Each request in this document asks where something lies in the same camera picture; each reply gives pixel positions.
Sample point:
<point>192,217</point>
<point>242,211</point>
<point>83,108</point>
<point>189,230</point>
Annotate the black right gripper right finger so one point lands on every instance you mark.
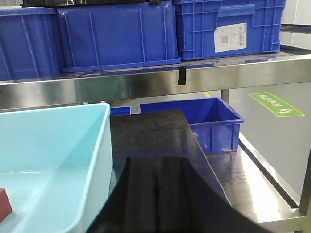
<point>186,203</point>

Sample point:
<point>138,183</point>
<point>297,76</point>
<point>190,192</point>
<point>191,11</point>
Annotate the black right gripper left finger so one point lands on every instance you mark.
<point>131,207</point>

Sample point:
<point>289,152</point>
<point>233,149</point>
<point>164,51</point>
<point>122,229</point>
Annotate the red cube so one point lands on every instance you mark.
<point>5,206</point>

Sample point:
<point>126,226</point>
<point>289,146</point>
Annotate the stainless steel lower shelf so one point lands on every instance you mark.
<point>254,188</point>

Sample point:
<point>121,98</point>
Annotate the blue open bin lower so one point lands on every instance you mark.
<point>214,123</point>

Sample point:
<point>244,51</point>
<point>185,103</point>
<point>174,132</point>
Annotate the light cyan plastic tub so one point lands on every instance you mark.
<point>55,165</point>

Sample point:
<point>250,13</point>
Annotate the small blue bin edge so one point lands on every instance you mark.
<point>120,111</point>

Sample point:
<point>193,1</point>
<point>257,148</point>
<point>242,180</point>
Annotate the black tape strip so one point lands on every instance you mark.
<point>181,76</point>

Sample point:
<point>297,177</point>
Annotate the green floor sign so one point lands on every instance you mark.
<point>276,105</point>

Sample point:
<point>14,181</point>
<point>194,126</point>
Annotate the blue crate middle upper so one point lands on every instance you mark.
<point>118,36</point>

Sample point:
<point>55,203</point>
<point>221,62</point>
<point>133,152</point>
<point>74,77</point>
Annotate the blue ribbed crate with label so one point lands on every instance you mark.
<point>223,28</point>

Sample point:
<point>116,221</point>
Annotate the blue crate far left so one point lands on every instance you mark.
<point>30,44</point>

